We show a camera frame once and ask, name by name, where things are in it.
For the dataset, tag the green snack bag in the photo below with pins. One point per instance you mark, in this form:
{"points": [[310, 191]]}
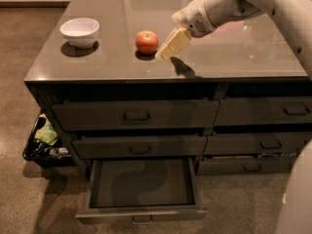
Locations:
{"points": [[45, 132]]}

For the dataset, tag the grey cabinet frame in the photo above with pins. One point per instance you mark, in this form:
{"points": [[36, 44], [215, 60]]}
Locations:
{"points": [[49, 93]]}

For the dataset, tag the red apple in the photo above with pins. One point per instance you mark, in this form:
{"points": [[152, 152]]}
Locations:
{"points": [[147, 42]]}

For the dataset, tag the top left drawer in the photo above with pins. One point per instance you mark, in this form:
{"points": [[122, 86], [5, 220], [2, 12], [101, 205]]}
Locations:
{"points": [[139, 114]]}

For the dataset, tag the open bottom left drawer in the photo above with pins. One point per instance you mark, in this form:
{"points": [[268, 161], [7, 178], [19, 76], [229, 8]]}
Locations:
{"points": [[141, 192]]}

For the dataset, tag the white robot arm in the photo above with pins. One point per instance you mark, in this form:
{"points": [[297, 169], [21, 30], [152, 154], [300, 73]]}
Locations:
{"points": [[293, 18]]}

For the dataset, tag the black bin with items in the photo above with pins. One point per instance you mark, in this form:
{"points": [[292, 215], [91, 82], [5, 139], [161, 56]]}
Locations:
{"points": [[46, 155]]}

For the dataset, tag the top right drawer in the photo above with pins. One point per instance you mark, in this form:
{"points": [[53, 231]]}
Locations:
{"points": [[247, 111]]}

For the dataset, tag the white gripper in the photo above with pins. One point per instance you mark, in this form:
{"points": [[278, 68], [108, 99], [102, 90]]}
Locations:
{"points": [[194, 19]]}

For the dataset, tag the middle left drawer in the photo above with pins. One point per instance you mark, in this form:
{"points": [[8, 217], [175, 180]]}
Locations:
{"points": [[138, 146]]}

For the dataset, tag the middle right drawer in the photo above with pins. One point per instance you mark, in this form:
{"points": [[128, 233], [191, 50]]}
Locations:
{"points": [[256, 143]]}

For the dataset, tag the white bowl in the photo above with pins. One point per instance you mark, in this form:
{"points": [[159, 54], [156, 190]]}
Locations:
{"points": [[81, 33]]}

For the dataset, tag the bottom right drawer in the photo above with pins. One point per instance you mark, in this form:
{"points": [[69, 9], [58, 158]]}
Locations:
{"points": [[243, 164]]}

